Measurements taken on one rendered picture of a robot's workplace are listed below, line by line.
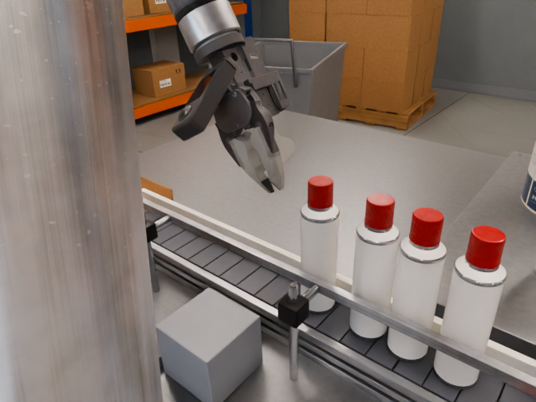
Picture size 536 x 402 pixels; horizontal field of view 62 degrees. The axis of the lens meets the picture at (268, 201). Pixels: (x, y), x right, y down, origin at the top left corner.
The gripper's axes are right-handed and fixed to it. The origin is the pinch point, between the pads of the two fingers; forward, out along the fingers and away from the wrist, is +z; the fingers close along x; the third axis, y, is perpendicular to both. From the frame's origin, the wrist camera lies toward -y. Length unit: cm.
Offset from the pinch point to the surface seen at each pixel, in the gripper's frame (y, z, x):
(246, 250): -3.0, 7.7, 7.0
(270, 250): 4.5, 11.0, 10.9
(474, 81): 450, 30, 125
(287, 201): 31.3, 9.4, 29.2
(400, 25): 304, -42, 110
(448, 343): -3.2, 22.7, -18.4
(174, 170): 27, -9, 60
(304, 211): -0.5, 4.9, -4.3
